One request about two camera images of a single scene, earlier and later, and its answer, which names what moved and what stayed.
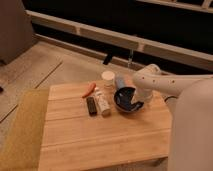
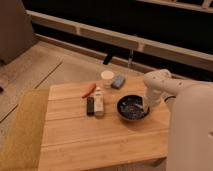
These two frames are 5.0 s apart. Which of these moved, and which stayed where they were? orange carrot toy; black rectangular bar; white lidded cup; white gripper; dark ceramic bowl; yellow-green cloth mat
Moved: white gripper; dark ceramic bowl
Stayed: black rectangular bar; yellow-green cloth mat; white lidded cup; orange carrot toy
